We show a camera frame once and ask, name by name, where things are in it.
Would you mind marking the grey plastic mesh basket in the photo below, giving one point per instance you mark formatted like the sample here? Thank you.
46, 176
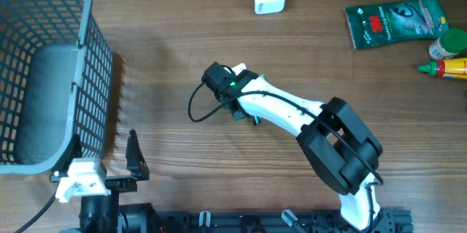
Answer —
56, 77

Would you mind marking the red yellow sauce bottle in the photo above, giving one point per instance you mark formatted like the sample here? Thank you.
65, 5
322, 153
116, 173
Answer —
450, 68

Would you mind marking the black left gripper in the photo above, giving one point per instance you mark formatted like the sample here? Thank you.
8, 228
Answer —
135, 163

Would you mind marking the green snack bag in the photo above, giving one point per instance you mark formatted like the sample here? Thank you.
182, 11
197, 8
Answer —
377, 25

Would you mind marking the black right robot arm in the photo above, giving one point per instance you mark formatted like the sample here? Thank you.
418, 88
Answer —
341, 149

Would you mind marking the green lid jar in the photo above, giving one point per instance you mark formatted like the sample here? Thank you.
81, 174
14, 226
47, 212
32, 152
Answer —
448, 45

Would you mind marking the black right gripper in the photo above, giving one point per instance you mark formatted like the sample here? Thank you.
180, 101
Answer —
237, 116

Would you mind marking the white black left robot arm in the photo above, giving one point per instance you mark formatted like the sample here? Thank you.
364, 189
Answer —
106, 214

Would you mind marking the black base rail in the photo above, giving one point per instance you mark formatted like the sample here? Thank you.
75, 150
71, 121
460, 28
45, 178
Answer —
387, 221

